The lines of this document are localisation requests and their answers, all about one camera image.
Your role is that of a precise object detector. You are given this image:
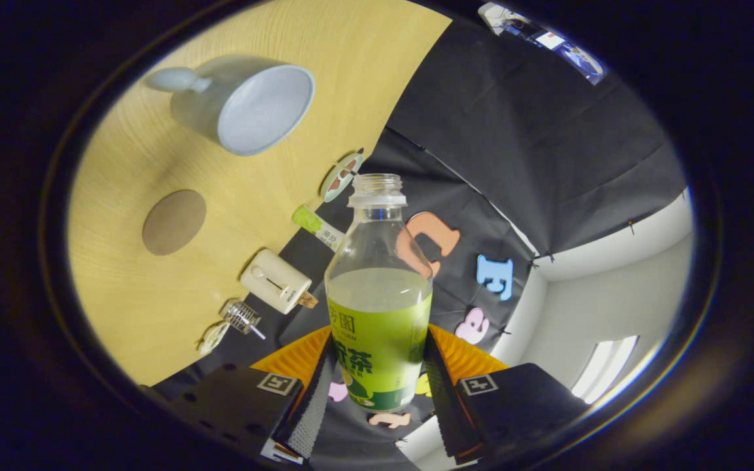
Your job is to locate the round brown coaster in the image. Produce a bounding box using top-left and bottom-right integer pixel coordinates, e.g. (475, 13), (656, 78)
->
(142, 189), (207, 256)

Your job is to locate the pale grey cup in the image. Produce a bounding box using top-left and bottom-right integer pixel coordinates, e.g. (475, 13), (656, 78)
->
(146, 56), (316, 157)

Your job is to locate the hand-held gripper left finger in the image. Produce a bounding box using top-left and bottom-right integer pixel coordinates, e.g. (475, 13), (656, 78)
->
(154, 325), (340, 466)

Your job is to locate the white divided tray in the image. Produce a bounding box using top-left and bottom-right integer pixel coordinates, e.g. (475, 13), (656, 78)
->
(198, 322), (230, 357)

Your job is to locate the metal wire holder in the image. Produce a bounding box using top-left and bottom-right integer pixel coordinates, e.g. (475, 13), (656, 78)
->
(220, 299), (262, 334)

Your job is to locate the computer monitor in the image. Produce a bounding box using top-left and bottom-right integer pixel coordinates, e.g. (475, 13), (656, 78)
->
(528, 26), (607, 86)

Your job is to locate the black backdrop cloth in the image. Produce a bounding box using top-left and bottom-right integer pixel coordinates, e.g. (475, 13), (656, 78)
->
(151, 16), (689, 471)

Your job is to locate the ceiling light panel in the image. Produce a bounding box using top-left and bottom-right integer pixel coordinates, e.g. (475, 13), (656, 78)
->
(571, 336), (639, 404)

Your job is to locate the wooden table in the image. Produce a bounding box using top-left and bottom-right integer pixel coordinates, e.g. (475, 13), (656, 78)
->
(66, 0), (453, 387)

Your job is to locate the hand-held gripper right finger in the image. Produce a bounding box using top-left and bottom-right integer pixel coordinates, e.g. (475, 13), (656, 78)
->
(424, 324), (590, 465)

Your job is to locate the white device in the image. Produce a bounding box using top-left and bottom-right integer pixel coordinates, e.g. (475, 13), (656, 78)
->
(478, 2), (528, 37)

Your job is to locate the pale green plate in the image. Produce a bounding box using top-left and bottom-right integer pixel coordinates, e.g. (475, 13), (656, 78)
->
(320, 149), (365, 203)

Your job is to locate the white toaster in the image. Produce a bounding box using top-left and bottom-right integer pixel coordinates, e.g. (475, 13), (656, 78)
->
(240, 249), (313, 315)

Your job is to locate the small capped green bottle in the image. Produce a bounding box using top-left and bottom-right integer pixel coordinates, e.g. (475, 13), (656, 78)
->
(292, 205), (345, 253)

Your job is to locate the green label juice bottle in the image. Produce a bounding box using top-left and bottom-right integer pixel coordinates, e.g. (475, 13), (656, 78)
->
(324, 173), (433, 412)

